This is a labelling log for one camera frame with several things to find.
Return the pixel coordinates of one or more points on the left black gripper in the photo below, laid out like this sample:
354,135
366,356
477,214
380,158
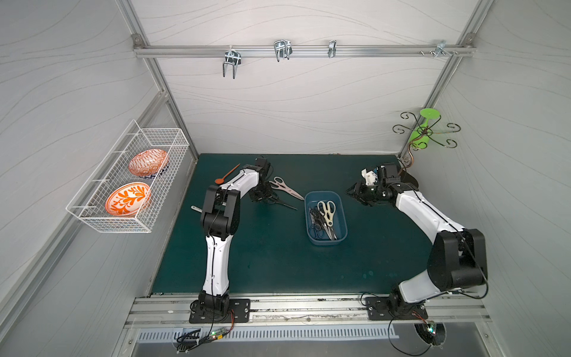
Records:
262,193

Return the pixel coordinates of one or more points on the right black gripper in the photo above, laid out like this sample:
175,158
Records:
363,191

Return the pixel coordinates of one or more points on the pink grey handled scissors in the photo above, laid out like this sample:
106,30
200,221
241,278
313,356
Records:
277,183

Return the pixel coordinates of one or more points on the cream handled kitchen scissors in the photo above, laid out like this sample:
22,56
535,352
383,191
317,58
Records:
327,211

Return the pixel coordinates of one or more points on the blue plastic storage box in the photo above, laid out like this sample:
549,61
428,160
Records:
311,201

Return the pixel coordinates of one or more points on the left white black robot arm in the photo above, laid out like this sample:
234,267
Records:
220,220

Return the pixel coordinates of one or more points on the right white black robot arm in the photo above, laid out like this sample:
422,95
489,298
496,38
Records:
457,260

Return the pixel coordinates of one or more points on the orange plastic spoon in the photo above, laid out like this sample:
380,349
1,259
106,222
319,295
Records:
222,180

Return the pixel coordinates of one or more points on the green plastic cup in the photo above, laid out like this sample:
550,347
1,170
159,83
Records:
421,135

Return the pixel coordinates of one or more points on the black metal cup tree stand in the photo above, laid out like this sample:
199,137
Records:
406,159

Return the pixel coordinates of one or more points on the orange patterned bowl upper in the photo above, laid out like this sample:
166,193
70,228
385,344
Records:
149,164

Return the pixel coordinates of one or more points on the orange patterned bowl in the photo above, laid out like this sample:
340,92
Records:
149,164
127,200

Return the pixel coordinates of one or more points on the metal hook left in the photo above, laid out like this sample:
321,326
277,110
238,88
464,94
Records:
232,59

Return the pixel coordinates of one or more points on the orange patterned bowl lower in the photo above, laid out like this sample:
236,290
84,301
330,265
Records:
127,200

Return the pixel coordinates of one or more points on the metal hook small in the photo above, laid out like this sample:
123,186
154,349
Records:
332,47

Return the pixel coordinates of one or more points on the metal hook middle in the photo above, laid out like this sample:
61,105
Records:
283,49

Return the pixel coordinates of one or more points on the metal hook right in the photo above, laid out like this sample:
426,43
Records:
440,51

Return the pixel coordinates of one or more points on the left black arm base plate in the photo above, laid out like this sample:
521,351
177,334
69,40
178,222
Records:
238,311

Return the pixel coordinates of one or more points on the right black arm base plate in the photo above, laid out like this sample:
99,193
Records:
379,309

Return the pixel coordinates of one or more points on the white wire basket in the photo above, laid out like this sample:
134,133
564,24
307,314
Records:
88,205

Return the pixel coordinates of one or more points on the white perforated cable duct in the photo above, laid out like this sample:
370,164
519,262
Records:
306,333

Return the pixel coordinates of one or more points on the aluminium top rail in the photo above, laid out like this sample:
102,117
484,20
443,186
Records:
319,51

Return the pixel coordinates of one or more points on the aluminium rail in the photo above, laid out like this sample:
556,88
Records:
319,51
163,311

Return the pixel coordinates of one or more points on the aluminium front rail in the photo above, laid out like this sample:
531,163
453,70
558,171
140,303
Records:
163,311

